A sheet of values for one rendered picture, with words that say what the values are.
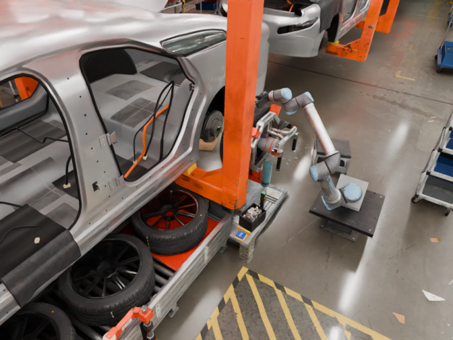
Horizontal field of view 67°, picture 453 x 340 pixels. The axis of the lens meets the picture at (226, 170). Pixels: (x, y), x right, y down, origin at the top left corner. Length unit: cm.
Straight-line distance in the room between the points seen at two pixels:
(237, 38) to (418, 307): 259
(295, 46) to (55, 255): 430
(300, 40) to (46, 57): 400
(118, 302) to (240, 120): 147
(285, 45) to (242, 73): 321
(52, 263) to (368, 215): 268
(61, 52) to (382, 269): 307
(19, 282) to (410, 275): 307
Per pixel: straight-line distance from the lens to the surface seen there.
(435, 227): 423
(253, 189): 363
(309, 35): 546
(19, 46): 207
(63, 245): 235
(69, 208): 281
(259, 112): 304
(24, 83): 447
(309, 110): 281
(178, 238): 283
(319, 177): 277
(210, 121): 331
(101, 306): 256
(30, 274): 231
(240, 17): 218
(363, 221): 348
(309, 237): 359
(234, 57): 226
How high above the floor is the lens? 263
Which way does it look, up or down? 38 degrees down
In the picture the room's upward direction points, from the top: 2 degrees clockwise
